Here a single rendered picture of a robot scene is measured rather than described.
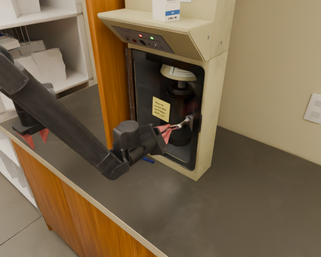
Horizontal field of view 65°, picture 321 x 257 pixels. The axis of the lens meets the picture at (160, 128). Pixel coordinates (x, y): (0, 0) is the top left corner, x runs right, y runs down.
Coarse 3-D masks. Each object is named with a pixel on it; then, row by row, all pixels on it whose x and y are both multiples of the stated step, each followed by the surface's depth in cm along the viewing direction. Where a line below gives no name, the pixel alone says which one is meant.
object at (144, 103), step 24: (144, 72) 85; (168, 72) 78; (192, 72) 72; (144, 96) 91; (168, 96) 83; (192, 96) 76; (144, 120) 97; (192, 120) 81; (168, 144) 94; (192, 144) 85; (192, 168) 91
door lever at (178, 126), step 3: (186, 117) 81; (183, 120) 81; (186, 120) 81; (189, 120) 81; (177, 123) 80; (180, 123) 79; (183, 123) 80; (186, 123) 82; (168, 126) 82; (171, 126) 81; (174, 126) 80; (177, 126) 79; (180, 126) 79; (165, 129) 83; (168, 129) 82; (171, 129) 81; (174, 129) 81
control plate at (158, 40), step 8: (120, 32) 75; (128, 32) 72; (136, 32) 69; (144, 32) 67; (128, 40) 79; (136, 40) 76; (144, 40) 72; (152, 40) 70; (160, 40) 67; (160, 48) 72; (168, 48) 70
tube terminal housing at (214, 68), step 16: (128, 0) 77; (144, 0) 74; (208, 0) 62; (224, 0) 63; (192, 16) 66; (208, 16) 63; (224, 16) 66; (224, 32) 69; (144, 48) 82; (224, 48) 73; (208, 64) 69; (224, 64) 77; (208, 80) 72; (208, 96) 76; (208, 112) 81; (208, 128) 86; (208, 144) 91; (160, 160) 103; (208, 160) 97; (192, 176) 95
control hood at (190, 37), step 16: (112, 16) 69; (128, 16) 68; (144, 16) 68; (160, 32) 62; (176, 32) 58; (192, 32) 57; (208, 32) 63; (176, 48) 67; (192, 48) 63; (208, 48) 66
